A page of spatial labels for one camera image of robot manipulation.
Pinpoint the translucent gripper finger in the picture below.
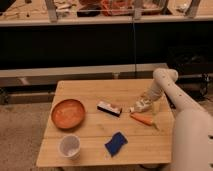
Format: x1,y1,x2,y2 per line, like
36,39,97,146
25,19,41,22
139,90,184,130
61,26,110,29
152,100,161,115

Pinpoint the white plastic bottle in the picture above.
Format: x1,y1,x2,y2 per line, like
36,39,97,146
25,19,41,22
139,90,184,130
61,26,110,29
130,95,153,113

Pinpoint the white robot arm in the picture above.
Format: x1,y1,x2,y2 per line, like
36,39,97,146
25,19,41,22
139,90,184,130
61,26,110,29
148,68,213,171

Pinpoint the orange ceramic bowl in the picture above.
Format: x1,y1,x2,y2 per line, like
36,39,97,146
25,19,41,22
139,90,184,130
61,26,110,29
51,99,86,129

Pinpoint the orange toy carrot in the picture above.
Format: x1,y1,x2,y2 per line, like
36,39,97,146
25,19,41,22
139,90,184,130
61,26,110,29
130,113,158,129

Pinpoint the blue sponge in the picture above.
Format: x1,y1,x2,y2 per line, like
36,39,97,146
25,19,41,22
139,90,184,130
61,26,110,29
105,132,128,156

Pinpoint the black white board eraser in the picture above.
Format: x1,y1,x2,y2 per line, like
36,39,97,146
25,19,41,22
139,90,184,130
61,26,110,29
97,101,122,117

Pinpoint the wooden folding table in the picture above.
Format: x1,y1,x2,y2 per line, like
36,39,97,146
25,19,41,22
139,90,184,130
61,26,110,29
37,79,174,167

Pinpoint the white plastic cup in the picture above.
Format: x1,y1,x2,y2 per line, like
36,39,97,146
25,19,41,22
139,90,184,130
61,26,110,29
58,134,80,160

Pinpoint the grey metal bench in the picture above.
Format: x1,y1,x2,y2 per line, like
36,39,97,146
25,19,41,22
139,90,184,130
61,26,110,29
0,63,167,104

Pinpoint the cluttered background shelf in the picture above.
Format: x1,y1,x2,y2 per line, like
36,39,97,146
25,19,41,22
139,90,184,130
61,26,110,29
0,0,213,27

